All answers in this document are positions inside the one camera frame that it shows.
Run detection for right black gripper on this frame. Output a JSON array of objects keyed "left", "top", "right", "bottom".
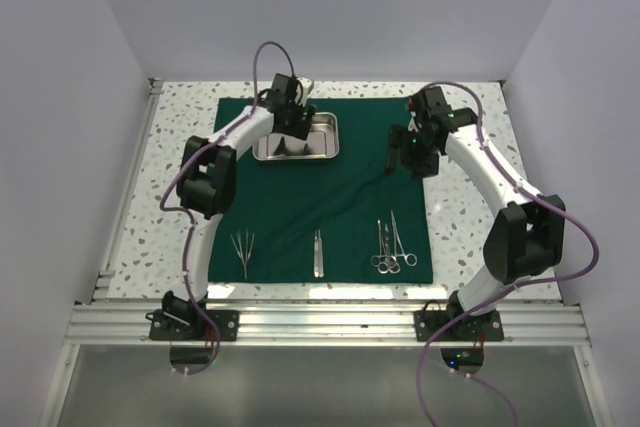
[{"left": 385, "top": 124, "right": 440, "bottom": 181}]

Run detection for stainless steel tray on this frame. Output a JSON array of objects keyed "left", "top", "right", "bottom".
[{"left": 252, "top": 112, "right": 340, "bottom": 162}]

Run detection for green surgical cloth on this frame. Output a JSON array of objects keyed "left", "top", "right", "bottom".
[{"left": 208, "top": 98, "right": 433, "bottom": 284}]

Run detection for small steel hemostat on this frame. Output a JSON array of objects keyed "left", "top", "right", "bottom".
[{"left": 370, "top": 219, "right": 394, "bottom": 274}]

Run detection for steel scalpel handle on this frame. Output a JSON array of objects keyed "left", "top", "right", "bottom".
[
  {"left": 313, "top": 229, "right": 319, "bottom": 278},
  {"left": 316, "top": 229, "right": 324, "bottom": 278}
]

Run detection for long steel hemostat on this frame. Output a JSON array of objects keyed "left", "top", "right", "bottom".
[{"left": 390, "top": 210, "right": 418, "bottom": 267}]

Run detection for steel forceps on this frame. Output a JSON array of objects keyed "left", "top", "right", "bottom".
[
  {"left": 230, "top": 232, "right": 248, "bottom": 279},
  {"left": 243, "top": 230, "right": 255, "bottom": 279}
]

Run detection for steel surgical scissors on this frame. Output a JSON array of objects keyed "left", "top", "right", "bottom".
[{"left": 382, "top": 224, "right": 401, "bottom": 274}]

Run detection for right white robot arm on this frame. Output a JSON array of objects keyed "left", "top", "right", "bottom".
[{"left": 385, "top": 107, "right": 566, "bottom": 340}]

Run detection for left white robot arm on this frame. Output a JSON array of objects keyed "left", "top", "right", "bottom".
[{"left": 160, "top": 74, "right": 315, "bottom": 340}]

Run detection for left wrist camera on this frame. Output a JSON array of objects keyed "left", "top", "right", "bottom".
[{"left": 297, "top": 77, "right": 315, "bottom": 97}]

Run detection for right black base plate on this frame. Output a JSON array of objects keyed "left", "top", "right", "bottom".
[{"left": 413, "top": 300, "right": 505, "bottom": 342}]

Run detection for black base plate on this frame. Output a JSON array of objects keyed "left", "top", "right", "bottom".
[
  {"left": 145, "top": 309, "right": 240, "bottom": 342},
  {"left": 413, "top": 300, "right": 505, "bottom": 342}
]

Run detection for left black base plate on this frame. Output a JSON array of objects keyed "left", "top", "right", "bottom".
[{"left": 145, "top": 309, "right": 240, "bottom": 342}]

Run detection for aluminium rail frame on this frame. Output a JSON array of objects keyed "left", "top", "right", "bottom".
[{"left": 41, "top": 80, "right": 613, "bottom": 426}]

